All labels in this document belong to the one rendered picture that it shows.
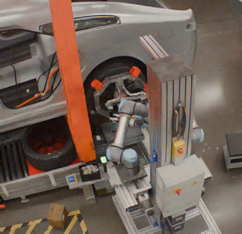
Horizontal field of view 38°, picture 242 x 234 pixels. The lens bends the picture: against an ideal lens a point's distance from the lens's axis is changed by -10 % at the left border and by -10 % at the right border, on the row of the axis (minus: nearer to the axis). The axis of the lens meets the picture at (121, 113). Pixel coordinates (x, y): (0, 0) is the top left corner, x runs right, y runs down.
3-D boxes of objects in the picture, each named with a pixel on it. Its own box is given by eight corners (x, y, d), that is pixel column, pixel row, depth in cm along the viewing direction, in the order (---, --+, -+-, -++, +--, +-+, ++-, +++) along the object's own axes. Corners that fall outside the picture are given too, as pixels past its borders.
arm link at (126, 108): (120, 163, 325) (136, 100, 332) (103, 158, 330) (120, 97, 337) (123, 163, 336) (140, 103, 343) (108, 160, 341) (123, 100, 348)
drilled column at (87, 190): (93, 196, 419) (87, 174, 390) (96, 202, 412) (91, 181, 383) (85, 199, 417) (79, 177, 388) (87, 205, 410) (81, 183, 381)
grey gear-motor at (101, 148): (104, 144, 466) (101, 123, 443) (115, 169, 437) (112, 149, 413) (89, 148, 463) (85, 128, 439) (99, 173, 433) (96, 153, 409)
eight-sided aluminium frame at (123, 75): (144, 106, 436) (142, 67, 399) (146, 110, 431) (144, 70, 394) (97, 120, 426) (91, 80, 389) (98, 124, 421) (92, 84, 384)
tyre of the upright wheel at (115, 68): (140, 96, 460) (138, 50, 415) (147, 109, 443) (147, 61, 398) (86, 110, 446) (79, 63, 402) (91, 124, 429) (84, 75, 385)
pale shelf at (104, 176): (104, 167, 397) (104, 165, 394) (109, 178, 384) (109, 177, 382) (65, 177, 388) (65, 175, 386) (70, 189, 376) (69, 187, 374)
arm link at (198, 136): (189, 147, 343) (171, 94, 365) (203, 143, 345) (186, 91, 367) (191, 143, 332) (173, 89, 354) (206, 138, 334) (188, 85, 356)
